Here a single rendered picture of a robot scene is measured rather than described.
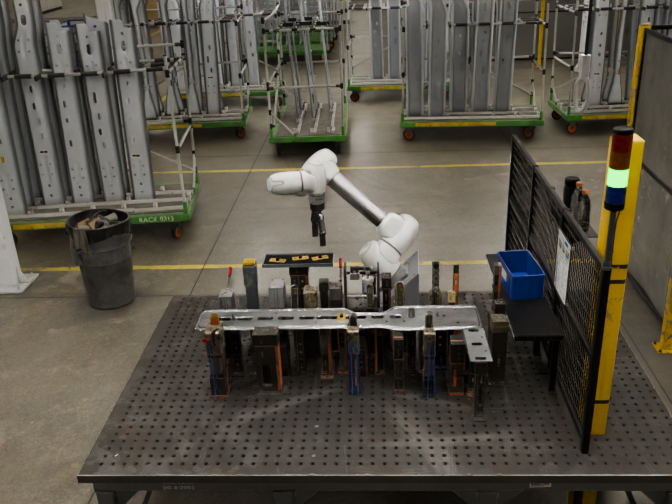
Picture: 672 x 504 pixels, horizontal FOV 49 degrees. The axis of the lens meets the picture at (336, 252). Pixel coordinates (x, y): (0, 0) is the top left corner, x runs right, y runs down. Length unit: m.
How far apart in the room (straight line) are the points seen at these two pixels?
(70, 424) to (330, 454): 2.15
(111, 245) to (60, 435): 1.68
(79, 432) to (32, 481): 0.44
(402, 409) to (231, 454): 0.80
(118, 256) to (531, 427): 3.66
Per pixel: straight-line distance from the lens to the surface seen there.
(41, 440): 4.86
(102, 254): 5.94
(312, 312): 3.65
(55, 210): 7.76
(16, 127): 7.77
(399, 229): 4.17
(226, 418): 3.49
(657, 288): 5.66
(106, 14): 9.52
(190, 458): 3.30
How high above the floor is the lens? 2.75
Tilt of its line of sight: 24 degrees down
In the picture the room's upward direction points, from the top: 2 degrees counter-clockwise
